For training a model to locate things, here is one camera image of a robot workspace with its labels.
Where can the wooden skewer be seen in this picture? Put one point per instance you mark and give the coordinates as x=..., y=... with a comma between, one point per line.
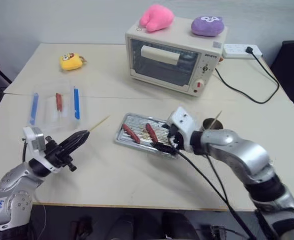
x=216, y=119
x=99, y=123

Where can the blue box clip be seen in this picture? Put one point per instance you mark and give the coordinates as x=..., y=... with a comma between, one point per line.
x=76, y=102
x=34, y=110

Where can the white power strip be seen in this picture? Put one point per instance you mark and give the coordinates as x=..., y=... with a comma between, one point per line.
x=237, y=51

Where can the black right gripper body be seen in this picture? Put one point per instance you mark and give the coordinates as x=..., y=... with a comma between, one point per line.
x=177, y=140

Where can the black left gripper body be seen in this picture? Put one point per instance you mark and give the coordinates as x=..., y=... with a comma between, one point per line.
x=57, y=155

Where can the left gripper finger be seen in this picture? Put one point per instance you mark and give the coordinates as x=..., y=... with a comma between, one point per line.
x=75, y=147
x=74, y=137

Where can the metal cup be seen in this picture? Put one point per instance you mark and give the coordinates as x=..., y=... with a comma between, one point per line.
x=212, y=124

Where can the pink plush toy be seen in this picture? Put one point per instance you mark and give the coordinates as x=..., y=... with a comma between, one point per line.
x=156, y=18

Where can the skewered red sausage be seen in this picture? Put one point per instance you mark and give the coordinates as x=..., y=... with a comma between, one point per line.
x=58, y=101

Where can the clear plastic box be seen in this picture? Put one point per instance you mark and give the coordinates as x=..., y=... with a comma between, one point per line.
x=46, y=117

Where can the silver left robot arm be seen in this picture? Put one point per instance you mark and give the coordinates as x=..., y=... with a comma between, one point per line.
x=10, y=197

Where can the purple plush toy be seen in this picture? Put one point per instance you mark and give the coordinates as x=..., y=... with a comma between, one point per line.
x=207, y=26

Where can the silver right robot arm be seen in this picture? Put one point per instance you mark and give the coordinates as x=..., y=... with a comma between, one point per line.
x=247, y=157

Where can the cream toaster oven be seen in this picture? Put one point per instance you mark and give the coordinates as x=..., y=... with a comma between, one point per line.
x=207, y=70

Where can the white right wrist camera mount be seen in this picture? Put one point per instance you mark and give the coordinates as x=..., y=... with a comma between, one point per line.
x=184, y=122

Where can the black chair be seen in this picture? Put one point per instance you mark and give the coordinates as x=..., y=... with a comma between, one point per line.
x=292, y=72

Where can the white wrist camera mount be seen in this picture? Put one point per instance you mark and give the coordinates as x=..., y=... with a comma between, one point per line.
x=184, y=122
x=35, y=142

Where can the metal baking tray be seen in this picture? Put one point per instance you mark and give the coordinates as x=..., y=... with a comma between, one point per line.
x=134, y=147

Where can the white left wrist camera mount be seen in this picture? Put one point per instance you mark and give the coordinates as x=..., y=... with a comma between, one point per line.
x=35, y=142

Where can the yellow plush toy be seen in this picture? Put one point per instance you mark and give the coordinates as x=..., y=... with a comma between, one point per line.
x=70, y=62

